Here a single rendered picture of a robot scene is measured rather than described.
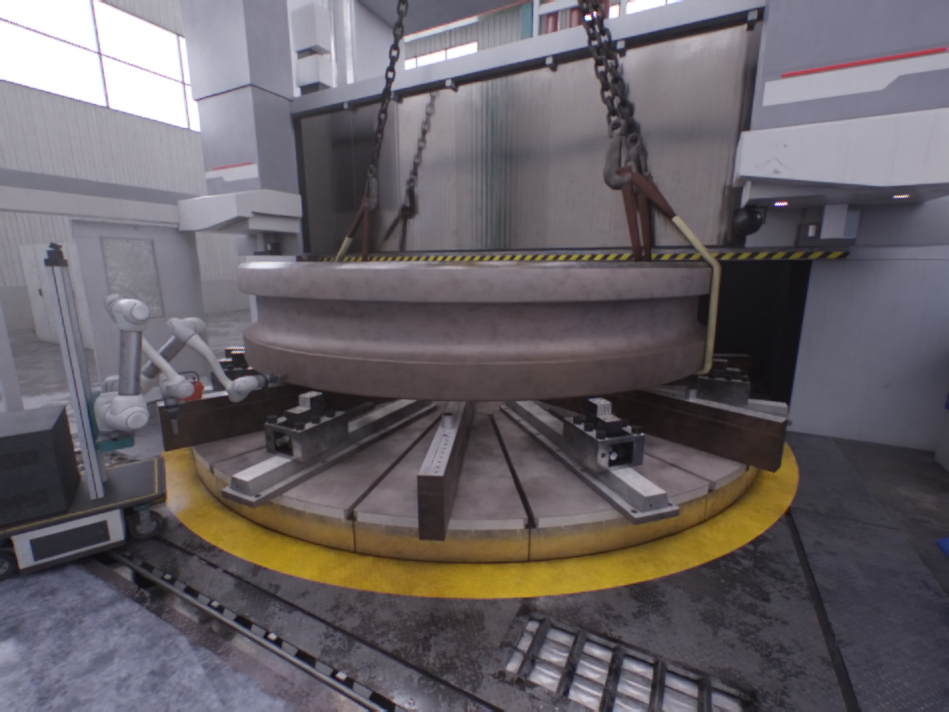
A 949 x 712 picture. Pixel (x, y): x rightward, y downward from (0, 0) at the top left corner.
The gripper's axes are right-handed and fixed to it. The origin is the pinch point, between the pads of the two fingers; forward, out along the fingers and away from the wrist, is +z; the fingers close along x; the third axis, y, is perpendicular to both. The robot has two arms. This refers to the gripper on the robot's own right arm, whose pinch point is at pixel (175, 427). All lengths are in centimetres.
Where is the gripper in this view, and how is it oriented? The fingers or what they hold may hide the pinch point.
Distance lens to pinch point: 357.3
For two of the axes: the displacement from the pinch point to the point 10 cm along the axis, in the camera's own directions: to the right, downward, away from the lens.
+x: 5.9, 1.7, -7.9
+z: 0.0, 9.8, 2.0
